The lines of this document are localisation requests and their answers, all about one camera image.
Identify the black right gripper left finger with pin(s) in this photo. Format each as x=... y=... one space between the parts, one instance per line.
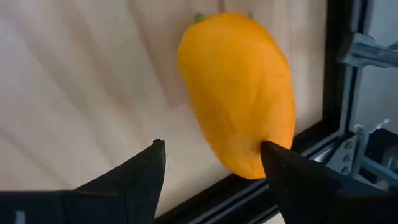
x=109 y=202

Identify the grey metal bracket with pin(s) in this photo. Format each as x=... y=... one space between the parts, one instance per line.
x=370 y=51
x=349 y=152

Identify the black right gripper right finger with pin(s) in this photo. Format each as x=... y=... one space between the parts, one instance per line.
x=311 y=199

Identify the yellow mango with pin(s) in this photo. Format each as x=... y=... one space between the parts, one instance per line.
x=236 y=93

